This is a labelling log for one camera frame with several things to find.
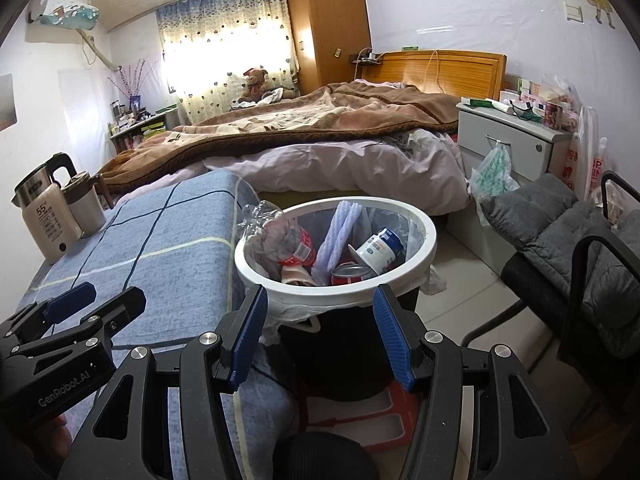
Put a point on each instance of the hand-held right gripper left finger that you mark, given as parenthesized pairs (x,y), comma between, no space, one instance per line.
(247,340)

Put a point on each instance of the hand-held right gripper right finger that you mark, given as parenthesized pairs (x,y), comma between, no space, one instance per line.
(395,340)

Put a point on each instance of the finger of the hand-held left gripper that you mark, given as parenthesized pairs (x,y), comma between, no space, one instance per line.
(120,307)
(70,297)

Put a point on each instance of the white-rimmed trash bin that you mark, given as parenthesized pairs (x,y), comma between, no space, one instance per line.
(310,297)

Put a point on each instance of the red cartoon drink can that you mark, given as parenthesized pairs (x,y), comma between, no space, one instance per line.
(350,275)

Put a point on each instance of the beige paper packet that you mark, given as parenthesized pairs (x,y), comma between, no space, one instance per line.
(297,274)

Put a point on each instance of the white jar with blue label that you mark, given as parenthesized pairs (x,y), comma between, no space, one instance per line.
(380,250)

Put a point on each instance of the clear plastic bottle red label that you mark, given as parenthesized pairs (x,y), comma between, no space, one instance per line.
(290,245)

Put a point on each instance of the white electric kettle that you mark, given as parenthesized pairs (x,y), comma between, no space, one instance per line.
(47,220)

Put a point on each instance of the red plastic stool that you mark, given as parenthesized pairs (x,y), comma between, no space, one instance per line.
(350,410)

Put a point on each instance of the white and brown travel mug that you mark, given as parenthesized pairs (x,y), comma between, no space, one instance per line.
(87,210)

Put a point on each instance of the pink duvet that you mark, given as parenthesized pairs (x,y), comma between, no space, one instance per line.
(350,165)

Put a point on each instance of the cluttered desk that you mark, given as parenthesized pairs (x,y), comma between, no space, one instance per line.
(150,125)

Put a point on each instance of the black metal chair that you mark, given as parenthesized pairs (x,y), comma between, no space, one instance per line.
(575,280)

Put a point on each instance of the green printed plastic bag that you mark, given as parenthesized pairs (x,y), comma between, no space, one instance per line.
(492,175)

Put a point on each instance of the grey seat cushion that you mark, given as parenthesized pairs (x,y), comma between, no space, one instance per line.
(550,220)

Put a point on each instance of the purple dried branches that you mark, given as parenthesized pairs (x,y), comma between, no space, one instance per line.
(134,85)

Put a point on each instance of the brown blanket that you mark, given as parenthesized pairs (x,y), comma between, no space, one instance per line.
(300,120)

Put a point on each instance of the white nightstand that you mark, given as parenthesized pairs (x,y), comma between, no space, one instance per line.
(505,135)

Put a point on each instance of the white cloth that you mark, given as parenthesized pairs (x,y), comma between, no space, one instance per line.
(275,96)

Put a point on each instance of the air conditioner pipe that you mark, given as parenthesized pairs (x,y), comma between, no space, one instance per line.
(100,52)

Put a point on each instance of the green flat box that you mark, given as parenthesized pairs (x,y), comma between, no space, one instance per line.
(475,102)

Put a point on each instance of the brown teddy bear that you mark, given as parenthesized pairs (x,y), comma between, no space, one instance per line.
(255,82)

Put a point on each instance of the white and red plastic bags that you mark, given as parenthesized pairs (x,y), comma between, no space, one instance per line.
(585,160)

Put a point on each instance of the pile of small boxes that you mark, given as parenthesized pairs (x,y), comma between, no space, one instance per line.
(555,110)

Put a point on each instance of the small bedside shelf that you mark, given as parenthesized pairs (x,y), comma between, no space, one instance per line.
(366,57)

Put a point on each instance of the blue patterned curtain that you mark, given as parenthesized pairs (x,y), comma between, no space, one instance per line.
(225,5)

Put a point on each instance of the wooden wardrobe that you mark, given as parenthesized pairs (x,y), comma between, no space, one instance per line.
(325,25)

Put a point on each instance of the silver wall poster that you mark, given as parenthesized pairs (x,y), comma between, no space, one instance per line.
(7,105)

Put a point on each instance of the wooden bed frame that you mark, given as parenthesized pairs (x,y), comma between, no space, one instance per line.
(465,67)

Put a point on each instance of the wall air conditioner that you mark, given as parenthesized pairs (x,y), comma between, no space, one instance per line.
(65,10)

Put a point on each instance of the white wall switch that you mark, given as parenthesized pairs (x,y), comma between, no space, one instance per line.
(574,11)

